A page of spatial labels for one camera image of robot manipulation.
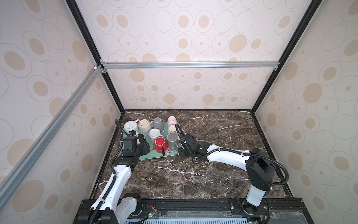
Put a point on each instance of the black corner frame post right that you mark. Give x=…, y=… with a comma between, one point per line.
x=302, y=26

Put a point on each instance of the aluminium back rail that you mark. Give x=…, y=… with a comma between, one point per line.
x=191, y=65

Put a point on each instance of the large grey mug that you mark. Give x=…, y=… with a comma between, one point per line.
x=173, y=141

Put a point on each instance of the aluminium left rail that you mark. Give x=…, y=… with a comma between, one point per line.
x=26, y=163

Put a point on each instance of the aluminium rail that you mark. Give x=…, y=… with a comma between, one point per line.
x=26, y=163
x=191, y=65

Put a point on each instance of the red mug black handle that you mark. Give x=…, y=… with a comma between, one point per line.
x=161, y=145

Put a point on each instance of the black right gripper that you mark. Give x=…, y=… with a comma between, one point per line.
x=181, y=154

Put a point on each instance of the small grey mug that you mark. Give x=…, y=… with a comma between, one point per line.
x=158, y=123

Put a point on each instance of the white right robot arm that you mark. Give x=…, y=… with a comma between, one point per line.
x=263, y=172

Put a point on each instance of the cream speckled mug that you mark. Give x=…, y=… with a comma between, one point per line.
x=144, y=126

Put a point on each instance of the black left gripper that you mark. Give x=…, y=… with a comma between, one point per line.
x=145, y=147

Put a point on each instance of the white ribbed mug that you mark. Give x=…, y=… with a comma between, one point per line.
x=131, y=127

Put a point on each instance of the pink mug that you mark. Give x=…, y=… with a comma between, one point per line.
x=171, y=121

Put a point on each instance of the cream and peach mug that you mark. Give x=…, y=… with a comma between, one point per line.
x=172, y=129

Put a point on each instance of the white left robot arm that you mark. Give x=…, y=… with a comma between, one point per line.
x=117, y=179

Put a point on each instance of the black corner frame post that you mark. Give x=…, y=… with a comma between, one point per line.
x=302, y=26
x=75, y=11

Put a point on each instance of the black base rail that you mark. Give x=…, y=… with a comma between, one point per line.
x=218, y=211

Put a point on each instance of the black corner frame post left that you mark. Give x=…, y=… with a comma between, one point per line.
x=75, y=11

